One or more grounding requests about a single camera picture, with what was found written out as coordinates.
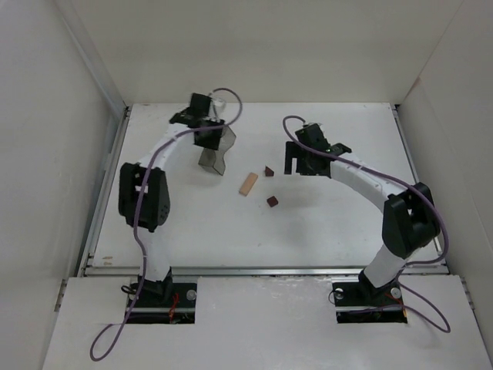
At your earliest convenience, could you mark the natural long wood block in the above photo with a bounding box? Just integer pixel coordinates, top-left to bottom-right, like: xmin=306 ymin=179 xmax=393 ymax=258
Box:
xmin=239 ymin=173 xmax=258 ymax=197

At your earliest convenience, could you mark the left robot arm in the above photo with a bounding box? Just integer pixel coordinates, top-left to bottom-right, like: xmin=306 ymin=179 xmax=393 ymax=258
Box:
xmin=118 ymin=93 xmax=236 ymax=302

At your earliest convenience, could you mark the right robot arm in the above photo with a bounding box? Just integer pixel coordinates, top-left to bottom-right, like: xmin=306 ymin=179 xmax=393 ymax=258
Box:
xmin=284 ymin=123 xmax=441 ymax=306

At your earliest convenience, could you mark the dark red triangular block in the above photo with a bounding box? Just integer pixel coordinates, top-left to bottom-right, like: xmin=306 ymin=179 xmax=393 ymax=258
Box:
xmin=264 ymin=166 xmax=274 ymax=177

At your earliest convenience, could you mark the dark red cube block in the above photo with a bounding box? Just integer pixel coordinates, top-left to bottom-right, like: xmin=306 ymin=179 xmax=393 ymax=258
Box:
xmin=267 ymin=196 xmax=279 ymax=207

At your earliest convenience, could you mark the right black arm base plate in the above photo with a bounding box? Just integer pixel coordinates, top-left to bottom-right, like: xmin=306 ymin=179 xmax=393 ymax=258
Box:
xmin=332 ymin=281 xmax=407 ymax=324

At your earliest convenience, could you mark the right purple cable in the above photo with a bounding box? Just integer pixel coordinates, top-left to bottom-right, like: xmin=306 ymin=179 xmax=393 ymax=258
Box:
xmin=282 ymin=115 xmax=451 ymax=335

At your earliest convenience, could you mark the purple cable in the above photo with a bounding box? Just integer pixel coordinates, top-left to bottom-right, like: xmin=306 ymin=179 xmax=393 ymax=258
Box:
xmin=282 ymin=115 xmax=451 ymax=335
xmin=89 ymin=87 xmax=243 ymax=362

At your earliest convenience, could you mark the aluminium left rail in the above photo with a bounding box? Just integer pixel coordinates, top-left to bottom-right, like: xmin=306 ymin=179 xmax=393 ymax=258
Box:
xmin=72 ymin=106 xmax=132 ymax=278

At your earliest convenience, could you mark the aluminium front rail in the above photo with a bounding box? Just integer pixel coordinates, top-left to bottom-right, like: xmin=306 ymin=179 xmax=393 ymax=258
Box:
xmin=82 ymin=265 xmax=450 ymax=277

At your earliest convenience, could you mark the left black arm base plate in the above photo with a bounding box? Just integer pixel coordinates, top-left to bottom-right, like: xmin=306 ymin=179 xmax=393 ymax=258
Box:
xmin=127 ymin=282 xmax=197 ymax=325

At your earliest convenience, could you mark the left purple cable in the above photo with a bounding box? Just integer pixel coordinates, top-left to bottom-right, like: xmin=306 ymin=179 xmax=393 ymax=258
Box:
xmin=89 ymin=87 xmax=243 ymax=362

